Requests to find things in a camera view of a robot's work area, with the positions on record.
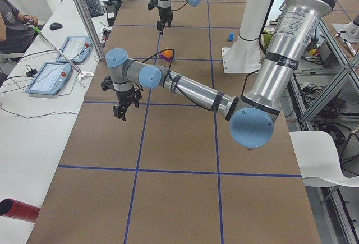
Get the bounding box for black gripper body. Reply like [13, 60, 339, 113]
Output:
[158, 7, 173, 23]
[115, 88, 136, 107]

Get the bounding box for orange trapezoid block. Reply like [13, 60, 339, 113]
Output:
[162, 50, 173, 58]

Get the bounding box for purple trapezoid block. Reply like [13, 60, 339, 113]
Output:
[159, 53, 173, 62]

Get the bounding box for small blue block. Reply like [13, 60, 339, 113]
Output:
[227, 33, 234, 42]

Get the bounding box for far blue teach pendant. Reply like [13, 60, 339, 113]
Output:
[61, 36, 92, 63]

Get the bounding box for blue teach pendant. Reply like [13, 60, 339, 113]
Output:
[61, 36, 92, 63]
[25, 62, 72, 95]

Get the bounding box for black keyboard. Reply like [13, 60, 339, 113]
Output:
[84, 0, 103, 18]

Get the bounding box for near blue teach pendant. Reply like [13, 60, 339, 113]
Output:
[25, 62, 72, 95]

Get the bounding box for black computer mouse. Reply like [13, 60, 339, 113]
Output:
[49, 22, 63, 31]

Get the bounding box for person in grey shirt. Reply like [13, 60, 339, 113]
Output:
[0, 0, 38, 54]

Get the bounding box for red cylinder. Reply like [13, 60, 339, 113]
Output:
[1, 198, 40, 223]

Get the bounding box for white chair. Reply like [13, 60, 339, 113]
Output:
[289, 131, 358, 187]

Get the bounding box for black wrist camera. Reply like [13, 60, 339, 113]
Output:
[148, 0, 158, 11]
[100, 76, 115, 91]

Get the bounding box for green handled reacher grabber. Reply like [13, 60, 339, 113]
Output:
[32, 26, 94, 88]

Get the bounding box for aluminium frame post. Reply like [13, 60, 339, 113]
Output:
[73, 0, 105, 61]

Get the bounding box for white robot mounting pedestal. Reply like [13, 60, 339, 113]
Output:
[222, 0, 272, 73]

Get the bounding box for aluminium frame structure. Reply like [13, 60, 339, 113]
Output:
[288, 20, 358, 129]

